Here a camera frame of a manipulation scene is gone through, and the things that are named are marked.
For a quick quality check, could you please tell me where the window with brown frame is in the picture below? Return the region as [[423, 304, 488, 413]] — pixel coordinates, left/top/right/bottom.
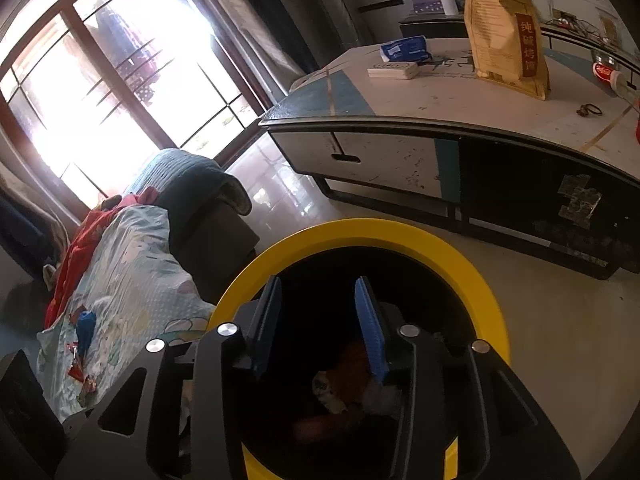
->
[[1, 0, 265, 217]]

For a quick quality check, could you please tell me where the blue quilted sofa cover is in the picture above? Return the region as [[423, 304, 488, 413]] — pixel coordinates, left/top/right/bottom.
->
[[127, 148, 259, 304]]

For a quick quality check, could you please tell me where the blue crumpled wrapper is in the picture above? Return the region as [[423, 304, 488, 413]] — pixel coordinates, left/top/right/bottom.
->
[[75, 311, 96, 359]]

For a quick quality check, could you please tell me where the white power strip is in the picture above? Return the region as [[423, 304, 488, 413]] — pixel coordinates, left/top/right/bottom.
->
[[367, 62, 419, 80]]

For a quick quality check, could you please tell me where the tv cabinet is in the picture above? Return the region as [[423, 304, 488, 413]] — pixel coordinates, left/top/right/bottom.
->
[[399, 13, 639, 62]]

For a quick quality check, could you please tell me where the red snack packet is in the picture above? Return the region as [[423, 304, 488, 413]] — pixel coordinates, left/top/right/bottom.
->
[[66, 342, 96, 394]]

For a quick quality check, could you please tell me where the coffee table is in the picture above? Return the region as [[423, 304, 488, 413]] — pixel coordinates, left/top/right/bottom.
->
[[260, 38, 639, 280]]

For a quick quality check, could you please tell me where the light green cartoon bedsheet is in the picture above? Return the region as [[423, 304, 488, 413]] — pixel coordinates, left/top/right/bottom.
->
[[37, 205, 215, 420]]

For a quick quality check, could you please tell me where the grey beige curtain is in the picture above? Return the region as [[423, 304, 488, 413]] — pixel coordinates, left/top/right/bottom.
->
[[195, 0, 318, 105]]

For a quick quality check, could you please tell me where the yellow paper food bag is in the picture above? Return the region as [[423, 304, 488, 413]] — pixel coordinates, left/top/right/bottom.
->
[[464, 0, 550, 100]]

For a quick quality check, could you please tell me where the blue tissue pack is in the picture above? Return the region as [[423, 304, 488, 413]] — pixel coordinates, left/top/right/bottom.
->
[[380, 36, 433, 64]]

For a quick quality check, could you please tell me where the yellow rim trash bin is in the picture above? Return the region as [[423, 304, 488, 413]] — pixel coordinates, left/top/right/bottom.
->
[[208, 219, 509, 479]]

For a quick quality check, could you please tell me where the red floral blanket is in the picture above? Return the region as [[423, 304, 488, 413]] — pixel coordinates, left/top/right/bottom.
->
[[43, 186, 160, 328]]

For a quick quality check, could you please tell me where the red cola bottle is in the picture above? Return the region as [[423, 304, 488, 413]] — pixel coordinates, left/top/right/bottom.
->
[[592, 62, 639, 102]]

